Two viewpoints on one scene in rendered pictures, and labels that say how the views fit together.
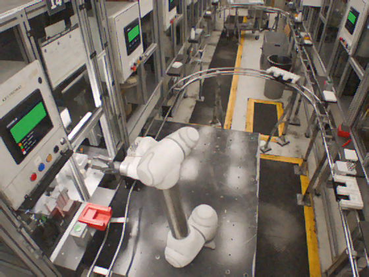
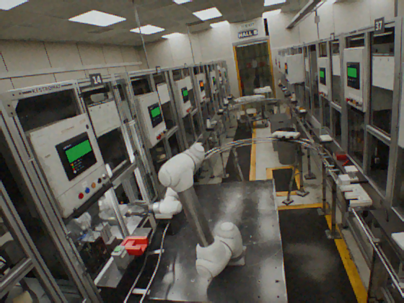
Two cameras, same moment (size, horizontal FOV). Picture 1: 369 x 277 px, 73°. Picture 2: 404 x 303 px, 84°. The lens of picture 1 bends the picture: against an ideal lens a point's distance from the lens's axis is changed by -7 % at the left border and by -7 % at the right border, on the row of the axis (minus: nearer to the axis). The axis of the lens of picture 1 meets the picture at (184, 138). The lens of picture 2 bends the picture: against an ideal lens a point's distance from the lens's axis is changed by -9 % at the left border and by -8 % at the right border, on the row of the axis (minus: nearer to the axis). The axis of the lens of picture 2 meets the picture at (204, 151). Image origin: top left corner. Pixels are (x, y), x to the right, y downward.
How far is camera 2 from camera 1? 0.55 m
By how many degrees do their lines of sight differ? 21
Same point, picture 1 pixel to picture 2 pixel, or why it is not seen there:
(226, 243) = (255, 260)
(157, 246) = (192, 272)
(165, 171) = (179, 171)
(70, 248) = (111, 273)
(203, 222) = (226, 234)
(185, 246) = (211, 252)
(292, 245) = (331, 274)
